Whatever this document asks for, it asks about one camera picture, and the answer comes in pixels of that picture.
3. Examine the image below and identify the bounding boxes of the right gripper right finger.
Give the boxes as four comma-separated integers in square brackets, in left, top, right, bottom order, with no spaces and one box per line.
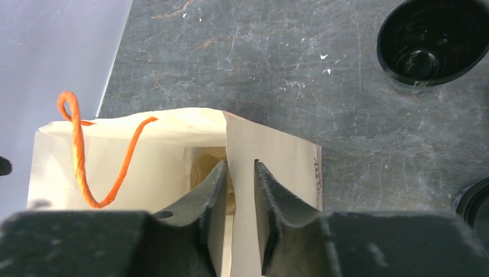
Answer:
[254,160,488,276]

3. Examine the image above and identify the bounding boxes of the black coffee cup white lettering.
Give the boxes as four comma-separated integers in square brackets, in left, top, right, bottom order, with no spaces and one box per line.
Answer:
[377,1,488,88]

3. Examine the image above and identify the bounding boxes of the brown paper bag orange handles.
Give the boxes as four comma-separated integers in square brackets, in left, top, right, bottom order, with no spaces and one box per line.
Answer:
[27,91,322,276]

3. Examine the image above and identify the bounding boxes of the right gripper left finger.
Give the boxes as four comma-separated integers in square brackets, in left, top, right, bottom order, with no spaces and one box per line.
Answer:
[1,174,227,276]

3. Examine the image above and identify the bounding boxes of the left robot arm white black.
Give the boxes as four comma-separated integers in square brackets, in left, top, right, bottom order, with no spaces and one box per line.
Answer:
[0,156,13,176]

